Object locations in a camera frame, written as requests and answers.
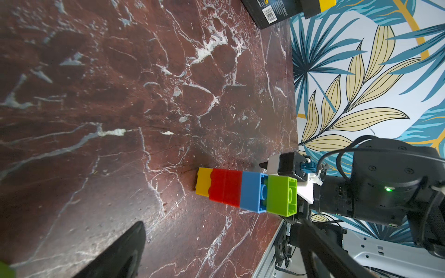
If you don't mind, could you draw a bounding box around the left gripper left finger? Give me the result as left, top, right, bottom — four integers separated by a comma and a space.
75, 221, 146, 278

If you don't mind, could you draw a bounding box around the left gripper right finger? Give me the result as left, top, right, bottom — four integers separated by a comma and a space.
298, 220, 375, 278

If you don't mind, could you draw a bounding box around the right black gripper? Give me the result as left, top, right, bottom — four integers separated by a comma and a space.
310, 138, 445, 258

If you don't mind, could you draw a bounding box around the green square lego brick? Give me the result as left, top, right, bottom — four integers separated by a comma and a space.
266, 175, 297, 217

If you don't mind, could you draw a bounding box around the blue lego brick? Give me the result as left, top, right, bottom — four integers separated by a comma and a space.
240, 171, 268, 213

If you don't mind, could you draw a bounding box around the yellow orange lego brick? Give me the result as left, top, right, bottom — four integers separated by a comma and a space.
195, 167, 213, 198

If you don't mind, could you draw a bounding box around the small green lego brick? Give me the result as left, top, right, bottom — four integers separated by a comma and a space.
0, 262, 16, 278

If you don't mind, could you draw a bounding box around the red lego brick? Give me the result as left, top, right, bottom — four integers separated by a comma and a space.
209, 169, 227, 203
223, 170, 243, 207

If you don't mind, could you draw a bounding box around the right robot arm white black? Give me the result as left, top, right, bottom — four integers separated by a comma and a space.
311, 136, 445, 278

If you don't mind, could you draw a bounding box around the yellow black toolbox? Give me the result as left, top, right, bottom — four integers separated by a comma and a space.
241, 0, 337, 30

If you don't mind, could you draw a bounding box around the aluminium front frame rail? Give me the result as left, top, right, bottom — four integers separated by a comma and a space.
252, 220, 307, 278

